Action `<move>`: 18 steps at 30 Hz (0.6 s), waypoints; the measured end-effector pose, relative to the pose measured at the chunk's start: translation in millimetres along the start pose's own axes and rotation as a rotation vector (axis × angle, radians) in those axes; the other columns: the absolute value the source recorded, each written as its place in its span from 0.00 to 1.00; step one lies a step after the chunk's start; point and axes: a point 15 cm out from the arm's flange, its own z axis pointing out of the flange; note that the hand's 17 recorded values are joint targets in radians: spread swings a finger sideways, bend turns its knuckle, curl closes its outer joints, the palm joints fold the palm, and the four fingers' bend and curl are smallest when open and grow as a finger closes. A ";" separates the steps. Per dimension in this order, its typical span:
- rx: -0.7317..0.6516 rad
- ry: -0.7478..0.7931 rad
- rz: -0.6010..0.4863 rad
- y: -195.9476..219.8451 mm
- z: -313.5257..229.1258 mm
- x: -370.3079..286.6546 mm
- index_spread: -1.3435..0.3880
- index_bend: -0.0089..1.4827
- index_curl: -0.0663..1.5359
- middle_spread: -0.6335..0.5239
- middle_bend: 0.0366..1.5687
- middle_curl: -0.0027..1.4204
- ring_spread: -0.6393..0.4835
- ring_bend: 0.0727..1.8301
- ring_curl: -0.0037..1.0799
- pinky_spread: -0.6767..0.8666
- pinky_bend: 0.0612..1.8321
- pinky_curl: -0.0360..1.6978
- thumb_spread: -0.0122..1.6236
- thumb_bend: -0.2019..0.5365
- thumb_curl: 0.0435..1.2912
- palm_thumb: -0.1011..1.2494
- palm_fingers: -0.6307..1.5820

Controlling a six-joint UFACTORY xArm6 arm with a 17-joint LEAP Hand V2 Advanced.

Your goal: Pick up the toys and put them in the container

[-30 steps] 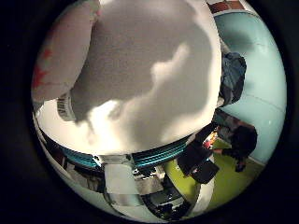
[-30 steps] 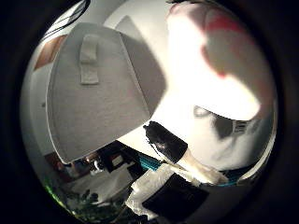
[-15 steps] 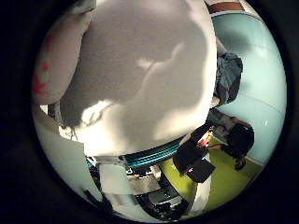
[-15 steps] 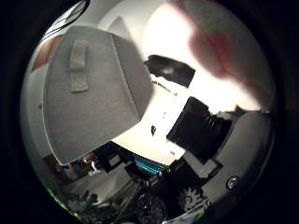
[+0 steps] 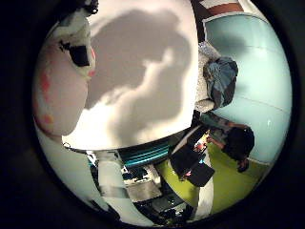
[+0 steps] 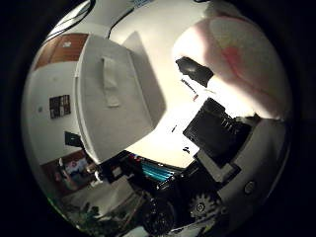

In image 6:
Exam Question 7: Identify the white plush toy pink patches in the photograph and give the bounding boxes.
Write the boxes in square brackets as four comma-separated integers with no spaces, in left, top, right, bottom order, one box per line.
[172,15,293,120]

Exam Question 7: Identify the white rectangular container box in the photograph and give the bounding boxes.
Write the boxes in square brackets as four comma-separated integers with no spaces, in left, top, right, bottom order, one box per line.
[73,31,168,166]

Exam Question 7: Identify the teal striped rack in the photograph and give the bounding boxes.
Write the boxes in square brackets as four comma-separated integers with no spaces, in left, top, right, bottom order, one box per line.
[140,160,177,183]

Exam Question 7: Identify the light grey low table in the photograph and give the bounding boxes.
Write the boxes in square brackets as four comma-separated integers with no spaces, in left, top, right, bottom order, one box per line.
[61,177,136,215]

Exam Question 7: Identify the green leafy plant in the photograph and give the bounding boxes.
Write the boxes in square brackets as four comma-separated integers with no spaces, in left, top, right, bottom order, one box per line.
[55,200,112,233]

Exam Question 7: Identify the black computer monitor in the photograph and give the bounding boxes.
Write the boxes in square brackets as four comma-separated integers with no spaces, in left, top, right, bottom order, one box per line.
[64,130,84,149]

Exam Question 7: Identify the low brown wooden sideboard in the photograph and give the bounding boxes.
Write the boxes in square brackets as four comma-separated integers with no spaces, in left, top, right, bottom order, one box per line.
[39,149,101,196]

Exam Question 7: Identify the speckled upholstered armchair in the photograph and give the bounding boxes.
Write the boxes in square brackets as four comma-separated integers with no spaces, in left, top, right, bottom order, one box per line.
[132,0,155,8]

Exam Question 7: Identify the dark framed wall picture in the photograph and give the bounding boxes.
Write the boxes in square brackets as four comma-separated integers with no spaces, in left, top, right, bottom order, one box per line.
[48,94,72,119]

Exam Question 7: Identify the black overhead cable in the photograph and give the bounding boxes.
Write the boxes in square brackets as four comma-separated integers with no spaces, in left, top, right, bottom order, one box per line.
[47,0,97,38]

